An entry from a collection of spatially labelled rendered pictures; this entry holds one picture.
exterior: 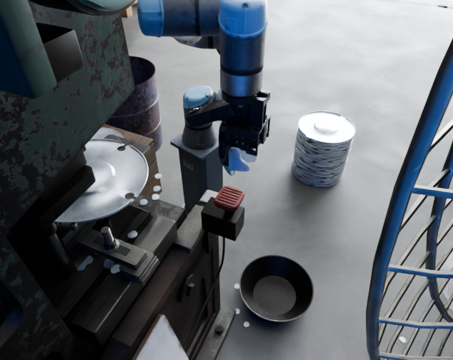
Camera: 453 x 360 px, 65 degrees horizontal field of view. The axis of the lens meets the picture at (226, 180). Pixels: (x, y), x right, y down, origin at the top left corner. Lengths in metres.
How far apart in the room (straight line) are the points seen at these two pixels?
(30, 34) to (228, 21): 0.32
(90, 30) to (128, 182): 0.42
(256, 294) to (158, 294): 0.76
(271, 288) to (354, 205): 0.68
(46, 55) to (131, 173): 0.57
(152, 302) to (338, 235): 1.16
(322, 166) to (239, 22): 1.42
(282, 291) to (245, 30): 1.20
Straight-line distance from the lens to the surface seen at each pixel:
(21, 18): 0.34
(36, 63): 0.35
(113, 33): 0.59
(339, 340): 1.53
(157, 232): 0.85
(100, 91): 0.58
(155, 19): 0.69
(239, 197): 0.84
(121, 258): 0.76
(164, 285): 0.87
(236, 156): 0.72
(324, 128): 1.91
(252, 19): 0.58
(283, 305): 1.55
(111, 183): 0.88
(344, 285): 1.66
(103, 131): 1.80
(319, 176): 1.95
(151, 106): 2.05
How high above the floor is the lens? 1.36
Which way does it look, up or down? 43 degrees down
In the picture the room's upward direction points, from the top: straight up
